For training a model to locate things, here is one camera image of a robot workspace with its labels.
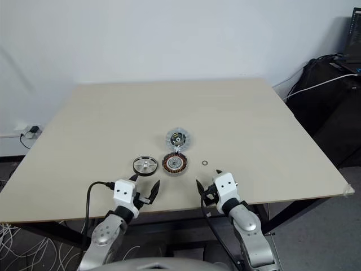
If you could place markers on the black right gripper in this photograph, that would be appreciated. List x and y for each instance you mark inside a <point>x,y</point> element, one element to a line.
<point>210,196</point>

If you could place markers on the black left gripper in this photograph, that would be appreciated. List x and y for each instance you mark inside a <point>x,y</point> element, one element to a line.
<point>137,200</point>

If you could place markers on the copper wound motor stator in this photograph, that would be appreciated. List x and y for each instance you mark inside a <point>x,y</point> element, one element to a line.
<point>169,170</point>

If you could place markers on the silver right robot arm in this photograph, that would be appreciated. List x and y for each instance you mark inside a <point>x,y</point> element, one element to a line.
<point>248,223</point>

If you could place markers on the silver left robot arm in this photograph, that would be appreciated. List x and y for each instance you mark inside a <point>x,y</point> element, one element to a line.
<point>105,231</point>

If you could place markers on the grey robot torso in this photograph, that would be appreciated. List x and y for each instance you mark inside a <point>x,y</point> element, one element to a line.
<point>158,265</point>

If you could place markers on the black power adapter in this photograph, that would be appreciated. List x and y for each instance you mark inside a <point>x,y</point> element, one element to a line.
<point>34,129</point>

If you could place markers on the black laptop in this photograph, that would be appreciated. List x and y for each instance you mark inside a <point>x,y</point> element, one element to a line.
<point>354,36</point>

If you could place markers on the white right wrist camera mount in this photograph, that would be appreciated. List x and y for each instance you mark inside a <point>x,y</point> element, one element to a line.
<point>224,186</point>

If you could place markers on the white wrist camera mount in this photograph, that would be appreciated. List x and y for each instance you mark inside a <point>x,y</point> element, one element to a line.
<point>224,186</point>
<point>124,193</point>

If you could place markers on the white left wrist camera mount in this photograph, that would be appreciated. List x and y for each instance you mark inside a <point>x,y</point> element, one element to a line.
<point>124,193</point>

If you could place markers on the black metal table frame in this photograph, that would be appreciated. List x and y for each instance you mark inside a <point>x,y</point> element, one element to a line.
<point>50,233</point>

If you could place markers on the white wall power strip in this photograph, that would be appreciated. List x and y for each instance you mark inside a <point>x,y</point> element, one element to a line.
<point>26,135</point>

